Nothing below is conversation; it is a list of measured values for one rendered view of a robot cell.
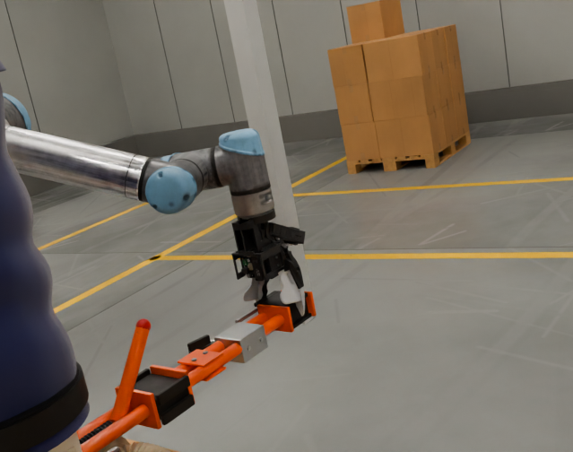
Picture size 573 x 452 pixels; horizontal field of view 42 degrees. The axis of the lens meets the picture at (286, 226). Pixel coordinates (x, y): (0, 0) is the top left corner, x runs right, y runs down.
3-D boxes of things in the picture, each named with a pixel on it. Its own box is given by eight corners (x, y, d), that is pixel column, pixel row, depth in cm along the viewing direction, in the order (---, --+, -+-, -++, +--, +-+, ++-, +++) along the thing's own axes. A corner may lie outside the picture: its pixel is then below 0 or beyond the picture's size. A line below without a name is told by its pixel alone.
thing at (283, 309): (291, 333, 140) (287, 308, 139) (261, 329, 145) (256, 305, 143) (316, 315, 146) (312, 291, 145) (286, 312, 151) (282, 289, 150)
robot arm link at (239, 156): (218, 133, 140) (262, 125, 139) (230, 189, 143) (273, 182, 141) (209, 139, 132) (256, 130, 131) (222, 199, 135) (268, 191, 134)
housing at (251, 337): (246, 364, 131) (240, 340, 130) (217, 360, 135) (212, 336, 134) (270, 347, 136) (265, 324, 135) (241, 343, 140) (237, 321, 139)
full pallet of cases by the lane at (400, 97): (436, 168, 768) (411, -8, 726) (348, 174, 822) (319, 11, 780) (471, 143, 865) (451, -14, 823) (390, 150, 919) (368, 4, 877)
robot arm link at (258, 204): (247, 186, 143) (282, 184, 138) (252, 208, 144) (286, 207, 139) (222, 196, 138) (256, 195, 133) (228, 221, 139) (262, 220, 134)
